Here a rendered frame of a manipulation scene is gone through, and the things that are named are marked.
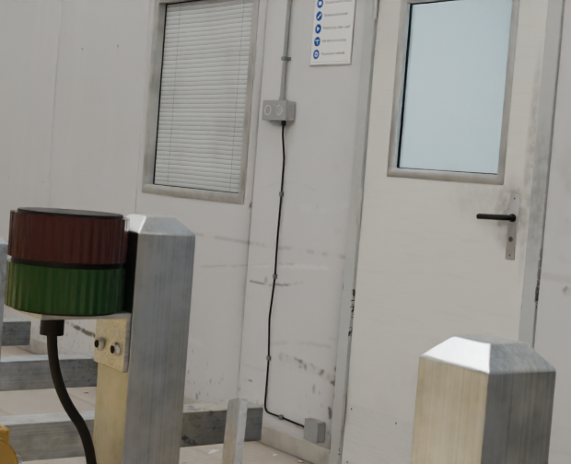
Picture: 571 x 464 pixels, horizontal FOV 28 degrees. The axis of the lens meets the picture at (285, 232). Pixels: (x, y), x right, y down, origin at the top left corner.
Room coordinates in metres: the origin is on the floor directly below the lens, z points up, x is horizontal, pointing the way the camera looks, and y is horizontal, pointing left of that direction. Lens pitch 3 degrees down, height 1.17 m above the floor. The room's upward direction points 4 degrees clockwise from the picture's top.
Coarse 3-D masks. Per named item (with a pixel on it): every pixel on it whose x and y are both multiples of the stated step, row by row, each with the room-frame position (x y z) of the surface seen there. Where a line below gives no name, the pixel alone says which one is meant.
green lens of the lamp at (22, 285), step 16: (16, 272) 0.57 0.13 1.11; (32, 272) 0.56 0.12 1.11; (48, 272) 0.56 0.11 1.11; (64, 272) 0.56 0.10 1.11; (80, 272) 0.56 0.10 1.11; (96, 272) 0.56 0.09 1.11; (112, 272) 0.57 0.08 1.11; (16, 288) 0.56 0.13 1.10; (32, 288) 0.56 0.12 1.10; (48, 288) 0.56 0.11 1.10; (64, 288) 0.56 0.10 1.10; (80, 288) 0.56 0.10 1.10; (96, 288) 0.56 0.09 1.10; (112, 288) 0.57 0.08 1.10; (16, 304) 0.56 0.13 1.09; (32, 304) 0.56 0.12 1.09; (48, 304) 0.56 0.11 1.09; (64, 304) 0.56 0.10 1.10; (80, 304) 0.56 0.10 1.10; (96, 304) 0.56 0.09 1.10; (112, 304) 0.57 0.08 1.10
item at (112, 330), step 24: (72, 216) 0.56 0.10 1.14; (96, 216) 0.57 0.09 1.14; (120, 216) 0.58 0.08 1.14; (48, 264) 0.56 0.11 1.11; (72, 264) 0.56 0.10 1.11; (96, 264) 0.57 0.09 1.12; (120, 264) 0.58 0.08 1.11; (24, 312) 0.58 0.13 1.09; (120, 312) 0.59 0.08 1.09; (48, 336) 0.58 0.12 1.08; (96, 336) 0.61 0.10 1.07; (120, 336) 0.59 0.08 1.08; (96, 360) 0.61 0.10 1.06; (120, 360) 0.59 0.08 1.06; (72, 408) 0.59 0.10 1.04
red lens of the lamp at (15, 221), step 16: (16, 224) 0.57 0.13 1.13; (32, 224) 0.56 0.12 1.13; (48, 224) 0.56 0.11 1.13; (64, 224) 0.56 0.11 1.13; (80, 224) 0.56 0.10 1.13; (96, 224) 0.56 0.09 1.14; (112, 224) 0.57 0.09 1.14; (128, 224) 0.59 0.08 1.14; (16, 240) 0.57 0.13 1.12; (32, 240) 0.56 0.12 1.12; (48, 240) 0.56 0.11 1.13; (64, 240) 0.56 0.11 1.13; (80, 240) 0.56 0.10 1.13; (96, 240) 0.56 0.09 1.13; (112, 240) 0.57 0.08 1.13; (16, 256) 0.57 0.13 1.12; (32, 256) 0.56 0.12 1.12; (48, 256) 0.56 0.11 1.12; (64, 256) 0.56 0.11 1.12; (80, 256) 0.56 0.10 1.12; (96, 256) 0.56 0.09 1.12; (112, 256) 0.57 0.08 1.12
